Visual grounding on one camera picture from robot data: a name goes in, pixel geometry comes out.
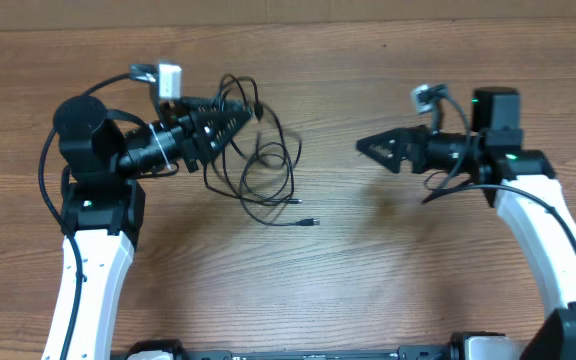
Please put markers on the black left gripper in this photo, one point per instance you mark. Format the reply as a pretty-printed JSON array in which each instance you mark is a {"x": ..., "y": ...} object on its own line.
[{"x": 194, "y": 142}]

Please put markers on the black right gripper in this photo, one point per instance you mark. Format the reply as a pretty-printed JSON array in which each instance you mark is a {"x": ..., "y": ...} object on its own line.
[{"x": 395, "y": 141}]

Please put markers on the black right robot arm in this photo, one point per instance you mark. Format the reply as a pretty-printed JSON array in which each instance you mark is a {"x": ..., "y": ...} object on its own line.
[{"x": 523, "y": 188}]

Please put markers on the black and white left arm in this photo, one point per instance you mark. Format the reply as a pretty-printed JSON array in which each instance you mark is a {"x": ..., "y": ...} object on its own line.
[{"x": 107, "y": 151}]

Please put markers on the brown cardboard backdrop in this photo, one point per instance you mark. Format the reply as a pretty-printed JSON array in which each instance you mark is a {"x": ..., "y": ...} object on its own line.
[{"x": 31, "y": 15}]

